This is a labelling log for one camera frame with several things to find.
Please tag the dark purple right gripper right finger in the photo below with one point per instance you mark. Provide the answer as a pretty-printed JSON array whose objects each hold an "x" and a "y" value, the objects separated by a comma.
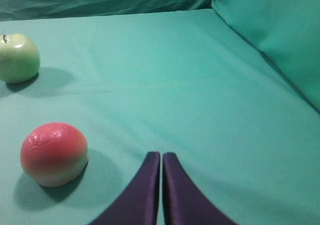
[{"x": 183, "y": 203}]

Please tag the green apple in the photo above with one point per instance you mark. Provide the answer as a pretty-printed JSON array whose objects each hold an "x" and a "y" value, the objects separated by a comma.
[{"x": 19, "y": 58}]

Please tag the green tablecloth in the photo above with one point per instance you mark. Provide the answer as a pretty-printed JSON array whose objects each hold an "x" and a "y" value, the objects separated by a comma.
[{"x": 181, "y": 82}]

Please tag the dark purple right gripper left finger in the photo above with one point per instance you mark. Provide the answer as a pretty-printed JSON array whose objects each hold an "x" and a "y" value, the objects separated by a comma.
[{"x": 138, "y": 204}]

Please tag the green backdrop curtain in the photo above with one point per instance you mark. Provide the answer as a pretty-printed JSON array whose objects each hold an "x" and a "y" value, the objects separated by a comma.
[{"x": 287, "y": 31}]

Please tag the pink and cream bread bun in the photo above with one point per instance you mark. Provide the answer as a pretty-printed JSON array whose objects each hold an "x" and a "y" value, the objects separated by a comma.
[{"x": 54, "y": 154}]

